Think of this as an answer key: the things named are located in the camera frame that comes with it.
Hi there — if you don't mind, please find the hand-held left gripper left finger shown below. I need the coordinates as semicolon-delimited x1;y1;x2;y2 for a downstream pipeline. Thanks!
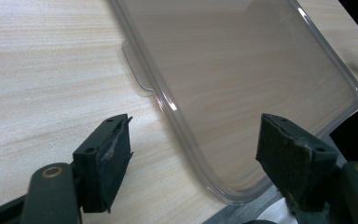
72;113;134;214

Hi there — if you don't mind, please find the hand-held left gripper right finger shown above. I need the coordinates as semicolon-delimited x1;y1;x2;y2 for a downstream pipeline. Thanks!
255;113;339;213

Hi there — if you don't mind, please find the clear plastic container lid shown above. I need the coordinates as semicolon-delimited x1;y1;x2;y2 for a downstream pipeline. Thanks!
107;0;358;205

